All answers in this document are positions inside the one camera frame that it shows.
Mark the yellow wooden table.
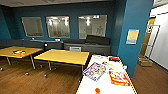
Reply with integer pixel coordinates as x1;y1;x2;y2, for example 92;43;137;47
33;48;91;79
0;45;44;76

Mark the black and red box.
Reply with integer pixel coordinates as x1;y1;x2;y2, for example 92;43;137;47
108;55;122;63

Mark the small orange black box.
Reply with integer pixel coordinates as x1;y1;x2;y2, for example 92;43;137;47
12;49;27;57

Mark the blue game box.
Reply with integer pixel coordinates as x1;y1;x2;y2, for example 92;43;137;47
82;62;107;82

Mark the yellow paper wall notice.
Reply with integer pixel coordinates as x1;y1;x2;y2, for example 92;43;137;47
125;28;141;45

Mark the brown cardboard box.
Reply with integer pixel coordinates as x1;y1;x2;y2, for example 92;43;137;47
137;56;154;68

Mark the brown wooden door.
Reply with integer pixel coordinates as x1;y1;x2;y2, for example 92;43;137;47
139;17;158;58

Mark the grey framed wall window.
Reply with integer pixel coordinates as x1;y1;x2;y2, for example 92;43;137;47
77;14;109;40
45;15;71;39
21;16;45;38

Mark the red board game box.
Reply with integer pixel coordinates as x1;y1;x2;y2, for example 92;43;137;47
108;70;132;87

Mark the dark grey long sofa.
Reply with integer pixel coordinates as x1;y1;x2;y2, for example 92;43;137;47
0;34;112;56

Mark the yellow air hockey table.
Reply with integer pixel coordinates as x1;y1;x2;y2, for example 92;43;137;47
75;54;138;94

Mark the small white slatted box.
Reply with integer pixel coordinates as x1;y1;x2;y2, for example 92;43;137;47
69;46;82;52

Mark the white board game box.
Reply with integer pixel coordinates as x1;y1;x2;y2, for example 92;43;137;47
101;61;122;72

